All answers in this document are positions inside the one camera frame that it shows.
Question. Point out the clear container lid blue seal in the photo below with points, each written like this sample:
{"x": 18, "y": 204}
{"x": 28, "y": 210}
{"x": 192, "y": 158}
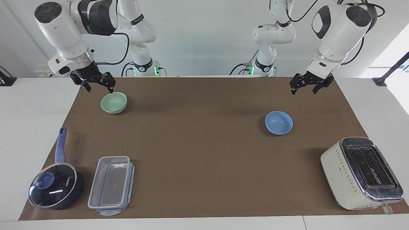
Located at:
{"x": 131, "y": 179}

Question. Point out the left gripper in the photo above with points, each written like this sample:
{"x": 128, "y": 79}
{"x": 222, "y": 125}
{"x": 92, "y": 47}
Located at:
{"x": 319, "y": 78}

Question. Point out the glass lid with blue knob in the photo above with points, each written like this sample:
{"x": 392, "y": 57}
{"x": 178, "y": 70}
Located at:
{"x": 52, "y": 185}

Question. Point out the blue bowl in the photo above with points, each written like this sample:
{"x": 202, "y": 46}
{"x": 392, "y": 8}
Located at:
{"x": 278, "y": 123}

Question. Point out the clear plastic container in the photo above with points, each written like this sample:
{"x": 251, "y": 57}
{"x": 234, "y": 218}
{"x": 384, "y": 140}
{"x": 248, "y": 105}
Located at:
{"x": 110, "y": 182}

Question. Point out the white wall socket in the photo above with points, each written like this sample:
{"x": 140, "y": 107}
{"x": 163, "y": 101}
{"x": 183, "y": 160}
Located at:
{"x": 43, "y": 71}

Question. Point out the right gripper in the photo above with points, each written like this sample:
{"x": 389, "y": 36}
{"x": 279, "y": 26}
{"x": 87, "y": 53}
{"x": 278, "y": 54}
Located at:
{"x": 86, "y": 71}

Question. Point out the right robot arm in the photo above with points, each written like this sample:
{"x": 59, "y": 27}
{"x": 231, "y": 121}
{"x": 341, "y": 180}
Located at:
{"x": 59, "y": 30}

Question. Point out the black stand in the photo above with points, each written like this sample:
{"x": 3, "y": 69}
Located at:
{"x": 6, "y": 78}
{"x": 391, "y": 68}

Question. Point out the cream and chrome toaster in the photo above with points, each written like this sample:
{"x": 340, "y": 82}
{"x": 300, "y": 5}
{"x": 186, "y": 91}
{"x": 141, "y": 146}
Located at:
{"x": 361, "y": 174}

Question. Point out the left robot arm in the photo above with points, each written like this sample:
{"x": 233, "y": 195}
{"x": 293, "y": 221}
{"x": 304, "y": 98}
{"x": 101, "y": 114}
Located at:
{"x": 338, "y": 32}

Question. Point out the green bowl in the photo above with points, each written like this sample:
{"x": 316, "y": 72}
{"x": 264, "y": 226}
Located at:
{"x": 114, "y": 103}

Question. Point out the dark blue saucepan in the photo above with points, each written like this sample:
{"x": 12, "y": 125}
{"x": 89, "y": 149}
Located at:
{"x": 64, "y": 150}

